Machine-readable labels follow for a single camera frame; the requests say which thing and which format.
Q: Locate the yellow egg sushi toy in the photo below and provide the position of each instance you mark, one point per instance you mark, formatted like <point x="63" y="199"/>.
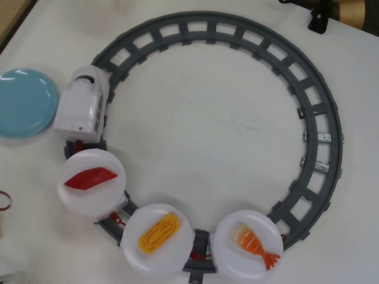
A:
<point x="160" y="233"/>

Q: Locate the black clamp bracket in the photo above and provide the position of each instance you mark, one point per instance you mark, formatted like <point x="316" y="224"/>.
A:
<point x="318" y="20"/>

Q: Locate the red hook behind shrimp wagon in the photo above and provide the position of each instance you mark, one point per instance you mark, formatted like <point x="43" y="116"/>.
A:
<point x="282" y="236"/>

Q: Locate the red coupler egg shrimp wagons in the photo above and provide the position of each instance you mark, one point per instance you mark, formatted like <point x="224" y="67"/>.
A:
<point x="199" y="256"/>

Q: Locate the white wagon under tuna plate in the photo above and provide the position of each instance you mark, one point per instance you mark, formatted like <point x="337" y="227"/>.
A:
<point x="120" y="204"/>

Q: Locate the white toy Shinkansen locomotive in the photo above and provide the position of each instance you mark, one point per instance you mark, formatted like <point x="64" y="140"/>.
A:
<point x="77" y="103"/>

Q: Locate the red coupler tuna egg wagons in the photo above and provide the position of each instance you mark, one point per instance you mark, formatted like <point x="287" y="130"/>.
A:
<point x="117" y="220"/>

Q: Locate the blue round dish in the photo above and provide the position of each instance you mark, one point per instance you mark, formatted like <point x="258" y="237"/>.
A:
<point x="25" y="103"/>

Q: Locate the white plate carrying shrimp sushi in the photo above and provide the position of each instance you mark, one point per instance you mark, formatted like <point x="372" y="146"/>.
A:
<point x="251" y="267"/>

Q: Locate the silver tape piece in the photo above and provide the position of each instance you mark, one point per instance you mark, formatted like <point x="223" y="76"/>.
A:
<point x="321" y="166"/>
<point x="324" y="137"/>

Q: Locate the white plate carrying tuna sushi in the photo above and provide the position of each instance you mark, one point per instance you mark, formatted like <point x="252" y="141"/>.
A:
<point x="89" y="204"/>

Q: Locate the red tuna sushi toy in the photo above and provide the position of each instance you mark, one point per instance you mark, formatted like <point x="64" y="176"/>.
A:
<point x="91" y="177"/>

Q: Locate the orange shrimp sushi toy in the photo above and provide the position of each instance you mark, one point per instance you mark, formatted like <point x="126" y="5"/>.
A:
<point x="251" y="241"/>

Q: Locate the grey circular toy train track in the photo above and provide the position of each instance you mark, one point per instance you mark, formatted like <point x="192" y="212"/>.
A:
<point x="207" y="16"/>

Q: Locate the red rubber band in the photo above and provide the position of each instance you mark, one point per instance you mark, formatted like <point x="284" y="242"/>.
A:
<point x="8" y="201"/>

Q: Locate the white plate carrying egg sushi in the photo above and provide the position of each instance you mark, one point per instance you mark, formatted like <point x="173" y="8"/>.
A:
<point x="154" y="264"/>

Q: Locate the red coupler locomotive to wagon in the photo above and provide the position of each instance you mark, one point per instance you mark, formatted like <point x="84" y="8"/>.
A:
<point x="78" y="145"/>

